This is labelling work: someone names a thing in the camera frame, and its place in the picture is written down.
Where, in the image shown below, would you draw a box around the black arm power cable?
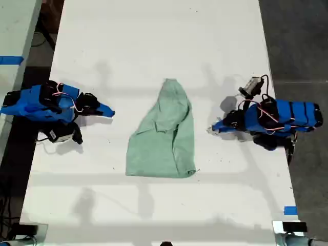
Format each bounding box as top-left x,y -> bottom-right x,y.
285,133 -> 299,165

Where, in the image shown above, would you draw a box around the brown cardboard box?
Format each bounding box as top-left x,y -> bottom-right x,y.
40,0 -> 65,34

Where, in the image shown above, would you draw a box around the black table leg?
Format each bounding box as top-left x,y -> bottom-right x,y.
35,17 -> 57,51

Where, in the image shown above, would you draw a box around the long blue tape strip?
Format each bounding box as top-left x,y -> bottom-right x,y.
0,55 -> 25,65

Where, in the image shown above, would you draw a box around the black labelled camera box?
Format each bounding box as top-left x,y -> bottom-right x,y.
47,122 -> 84,144

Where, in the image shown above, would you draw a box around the pale green T-shirt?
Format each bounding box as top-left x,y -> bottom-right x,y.
125,78 -> 197,179

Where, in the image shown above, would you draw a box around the short blue tape strip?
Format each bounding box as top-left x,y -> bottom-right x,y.
283,205 -> 299,216

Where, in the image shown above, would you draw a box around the black floor cables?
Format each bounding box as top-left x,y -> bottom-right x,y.
0,179 -> 22,233

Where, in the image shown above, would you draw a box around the small black box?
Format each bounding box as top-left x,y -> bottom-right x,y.
282,221 -> 308,233
18,223 -> 39,235

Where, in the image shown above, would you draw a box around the grey metal pipe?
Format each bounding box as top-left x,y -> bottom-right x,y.
0,236 -> 37,246
275,232 -> 328,246

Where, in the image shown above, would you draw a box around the white side table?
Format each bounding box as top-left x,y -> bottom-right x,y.
0,0 -> 43,165

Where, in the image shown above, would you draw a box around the silver black camera box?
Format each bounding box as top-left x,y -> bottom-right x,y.
238,76 -> 265,97

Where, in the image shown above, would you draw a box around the metal clamp plate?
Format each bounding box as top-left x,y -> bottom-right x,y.
14,222 -> 49,242
272,219 -> 309,234

